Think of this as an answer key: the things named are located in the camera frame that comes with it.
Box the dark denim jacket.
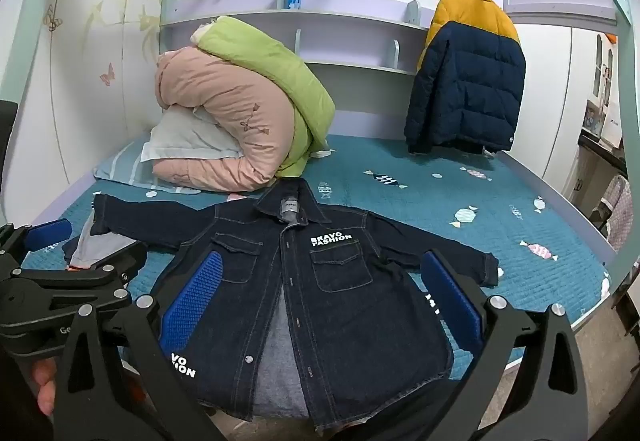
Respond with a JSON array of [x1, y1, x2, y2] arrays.
[[92, 178, 501, 419]]

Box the checked cloth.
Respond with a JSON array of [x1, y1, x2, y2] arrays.
[[597, 174, 636, 252]]

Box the teal quilted bed sheet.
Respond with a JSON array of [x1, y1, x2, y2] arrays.
[[20, 134, 613, 372]]

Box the pale blue pillow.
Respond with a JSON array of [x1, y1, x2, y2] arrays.
[[140, 108, 246, 167]]

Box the green quilt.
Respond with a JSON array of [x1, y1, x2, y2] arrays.
[[192, 16, 331, 179]]

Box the yellow and navy puffer jacket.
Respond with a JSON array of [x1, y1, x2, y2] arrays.
[[404, 0, 527, 154]]

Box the white butterfly print wardrobe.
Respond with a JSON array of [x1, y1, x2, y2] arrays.
[[0, 0, 166, 194]]

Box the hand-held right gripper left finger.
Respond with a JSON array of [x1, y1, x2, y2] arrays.
[[52, 250, 226, 441]]

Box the dark desk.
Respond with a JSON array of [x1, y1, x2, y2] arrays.
[[575, 128, 628, 207]]

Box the person's left hand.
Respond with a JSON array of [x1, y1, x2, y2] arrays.
[[30, 356, 58, 417]]

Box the teal striped pillow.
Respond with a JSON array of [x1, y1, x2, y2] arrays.
[[95, 141, 201, 197]]

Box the lilac wall shelf unit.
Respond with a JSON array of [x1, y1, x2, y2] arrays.
[[160, 0, 436, 74]]

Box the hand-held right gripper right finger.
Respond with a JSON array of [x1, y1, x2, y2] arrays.
[[419, 248, 593, 441]]

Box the pink quilt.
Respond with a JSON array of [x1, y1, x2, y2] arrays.
[[152, 46, 301, 194]]

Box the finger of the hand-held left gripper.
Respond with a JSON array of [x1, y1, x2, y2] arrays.
[[30, 242, 149, 317], [0, 220, 73, 272]]

